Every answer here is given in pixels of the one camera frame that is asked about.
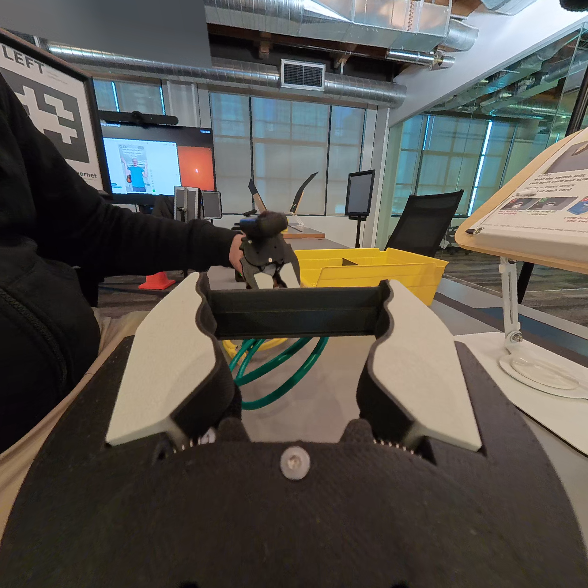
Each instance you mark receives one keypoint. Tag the person's left forearm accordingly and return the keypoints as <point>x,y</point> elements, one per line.
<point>138,239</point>

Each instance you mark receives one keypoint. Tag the orange traffic cone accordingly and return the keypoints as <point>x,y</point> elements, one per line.
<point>158,281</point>

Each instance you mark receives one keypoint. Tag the black video bar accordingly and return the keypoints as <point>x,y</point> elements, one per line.
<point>138,118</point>

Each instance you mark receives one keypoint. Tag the black display on stand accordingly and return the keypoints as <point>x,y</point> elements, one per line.
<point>359,193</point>

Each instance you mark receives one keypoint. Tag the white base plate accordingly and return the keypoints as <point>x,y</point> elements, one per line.
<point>542,413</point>

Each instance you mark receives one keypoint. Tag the small grey display panel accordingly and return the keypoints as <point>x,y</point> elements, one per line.
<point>211,204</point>

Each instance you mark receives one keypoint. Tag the round silver duct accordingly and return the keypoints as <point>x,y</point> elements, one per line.
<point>358,89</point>

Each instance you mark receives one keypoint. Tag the large wall screen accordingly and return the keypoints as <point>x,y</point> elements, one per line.
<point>193,160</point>

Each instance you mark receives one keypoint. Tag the black mesh office chair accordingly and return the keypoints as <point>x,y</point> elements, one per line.
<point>422,225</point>

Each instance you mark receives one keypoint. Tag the framed black white poster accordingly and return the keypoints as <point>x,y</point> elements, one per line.
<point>46,115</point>

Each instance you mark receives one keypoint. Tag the white stand bracket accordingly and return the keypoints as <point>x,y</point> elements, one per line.
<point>510,298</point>

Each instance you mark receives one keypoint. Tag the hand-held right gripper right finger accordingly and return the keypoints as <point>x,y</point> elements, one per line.
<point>427,372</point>

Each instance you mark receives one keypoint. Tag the person's left hand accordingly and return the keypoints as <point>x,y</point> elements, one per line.
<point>235,252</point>

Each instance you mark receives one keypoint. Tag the person's torso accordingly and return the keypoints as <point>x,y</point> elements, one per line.
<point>36,344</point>

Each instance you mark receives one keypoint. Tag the black network switch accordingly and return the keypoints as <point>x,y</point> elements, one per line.
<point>294,312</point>

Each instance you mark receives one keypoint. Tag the black curved stand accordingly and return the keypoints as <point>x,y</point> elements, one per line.
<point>302,190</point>

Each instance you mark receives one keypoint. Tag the wooden tilted board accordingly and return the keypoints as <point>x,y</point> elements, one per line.
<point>528,259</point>

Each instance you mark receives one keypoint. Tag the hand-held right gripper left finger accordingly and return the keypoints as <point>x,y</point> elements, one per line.
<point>160,363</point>

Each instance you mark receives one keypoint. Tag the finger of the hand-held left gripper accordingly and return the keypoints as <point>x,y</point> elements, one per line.
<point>287,275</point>
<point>264,281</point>

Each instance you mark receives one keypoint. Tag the white instruction sheet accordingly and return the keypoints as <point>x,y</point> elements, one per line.
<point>528,234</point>

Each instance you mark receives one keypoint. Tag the silver rectangular duct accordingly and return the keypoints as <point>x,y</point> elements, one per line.
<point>390,23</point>

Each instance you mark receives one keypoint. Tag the yellow plastic bin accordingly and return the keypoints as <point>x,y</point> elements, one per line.
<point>404,275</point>

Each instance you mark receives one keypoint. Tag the large grey display panel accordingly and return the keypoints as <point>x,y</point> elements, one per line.
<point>186,202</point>

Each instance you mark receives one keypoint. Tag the white vent grille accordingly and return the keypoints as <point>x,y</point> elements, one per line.
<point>303,74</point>

